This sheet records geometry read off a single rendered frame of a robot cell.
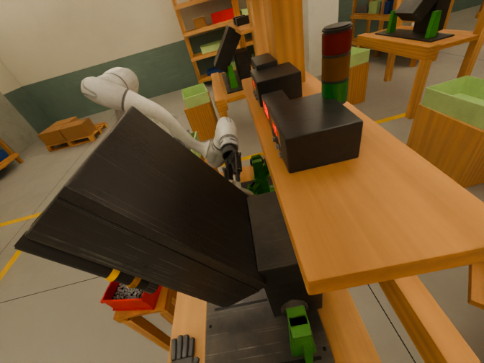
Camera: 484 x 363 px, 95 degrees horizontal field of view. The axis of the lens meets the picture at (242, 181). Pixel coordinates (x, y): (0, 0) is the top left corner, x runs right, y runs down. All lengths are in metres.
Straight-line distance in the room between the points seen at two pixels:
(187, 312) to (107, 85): 1.00
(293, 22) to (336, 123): 0.47
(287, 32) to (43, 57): 8.40
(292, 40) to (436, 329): 0.79
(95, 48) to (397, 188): 8.17
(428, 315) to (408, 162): 0.30
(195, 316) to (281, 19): 1.08
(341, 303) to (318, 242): 0.69
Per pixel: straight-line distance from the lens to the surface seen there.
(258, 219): 0.75
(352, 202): 0.37
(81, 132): 6.44
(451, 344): 0.60
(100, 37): 8.19
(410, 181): 0.42
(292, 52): 0.83
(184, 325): 1.05
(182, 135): 1.17
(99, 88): 1.16
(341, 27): 0.48
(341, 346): 0.96
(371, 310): 1.97
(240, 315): 0.99
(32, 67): 9.17
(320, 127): 0.40
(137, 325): 1.45
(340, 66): 0.49
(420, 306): 0.61
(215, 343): 0.98
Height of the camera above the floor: 1.81
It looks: 39 degrees down
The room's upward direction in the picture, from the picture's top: 16 degrees counter-clockwise
